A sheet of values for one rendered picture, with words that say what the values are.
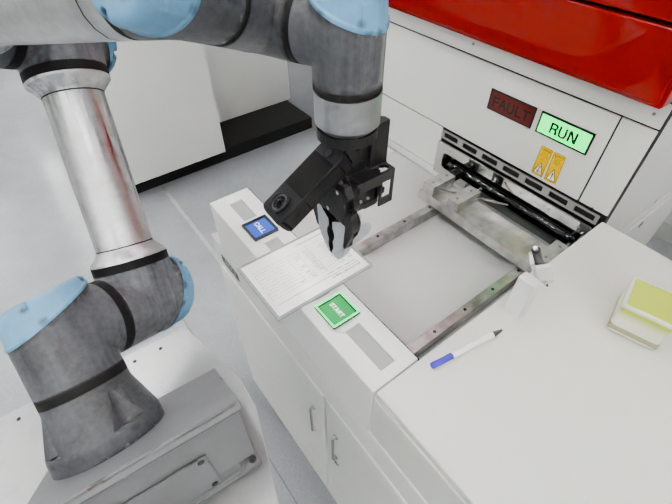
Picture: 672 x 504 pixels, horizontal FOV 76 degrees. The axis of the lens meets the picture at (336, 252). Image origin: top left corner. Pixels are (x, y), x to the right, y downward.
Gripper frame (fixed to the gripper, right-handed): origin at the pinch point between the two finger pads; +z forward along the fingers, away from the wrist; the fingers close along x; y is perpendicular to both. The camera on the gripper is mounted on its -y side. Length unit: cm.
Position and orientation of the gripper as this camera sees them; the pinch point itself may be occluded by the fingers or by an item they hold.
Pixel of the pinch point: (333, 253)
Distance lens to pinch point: 62.4
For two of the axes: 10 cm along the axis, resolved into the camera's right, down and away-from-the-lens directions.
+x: -6.0, -5.7, 5.6
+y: 8.0, -4.4, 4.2
